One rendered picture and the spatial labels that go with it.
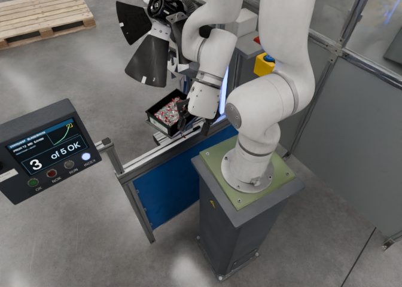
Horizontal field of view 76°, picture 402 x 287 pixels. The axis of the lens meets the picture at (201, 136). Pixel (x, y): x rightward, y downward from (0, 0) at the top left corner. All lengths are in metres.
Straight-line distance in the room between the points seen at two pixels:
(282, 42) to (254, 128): 0.19
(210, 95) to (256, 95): 0.25
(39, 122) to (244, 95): 0.53
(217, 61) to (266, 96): 0.25
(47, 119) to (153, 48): 0.69
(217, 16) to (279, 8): 0.23
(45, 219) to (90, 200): 0.31
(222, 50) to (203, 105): 0.17
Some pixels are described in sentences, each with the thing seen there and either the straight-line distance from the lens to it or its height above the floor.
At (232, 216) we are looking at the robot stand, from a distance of 0.89.
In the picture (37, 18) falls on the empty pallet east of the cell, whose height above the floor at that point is 0.14.
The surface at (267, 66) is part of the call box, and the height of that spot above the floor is 1.06.
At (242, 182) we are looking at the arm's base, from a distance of 0.92.
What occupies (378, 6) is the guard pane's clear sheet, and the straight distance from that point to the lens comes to 1.48.
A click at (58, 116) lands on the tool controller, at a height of 1.25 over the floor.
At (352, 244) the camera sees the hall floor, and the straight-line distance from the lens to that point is 2.08.
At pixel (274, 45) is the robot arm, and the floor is 1.47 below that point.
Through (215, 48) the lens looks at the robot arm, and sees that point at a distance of 0.80.
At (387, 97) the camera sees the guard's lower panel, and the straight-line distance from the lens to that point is 1.57.
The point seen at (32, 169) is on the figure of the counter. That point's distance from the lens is 0.84.
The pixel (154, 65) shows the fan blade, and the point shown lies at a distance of 1.32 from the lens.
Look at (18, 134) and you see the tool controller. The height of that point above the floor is 1.25.
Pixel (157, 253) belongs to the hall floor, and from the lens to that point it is 1.83.
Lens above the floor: 1.75
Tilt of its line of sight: 51 degrees down
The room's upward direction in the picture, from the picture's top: straight up
